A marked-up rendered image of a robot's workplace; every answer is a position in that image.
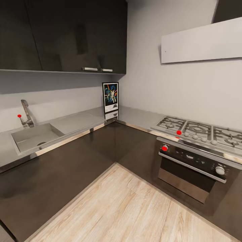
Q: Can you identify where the poster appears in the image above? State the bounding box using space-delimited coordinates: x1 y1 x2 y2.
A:
102 82 119 114

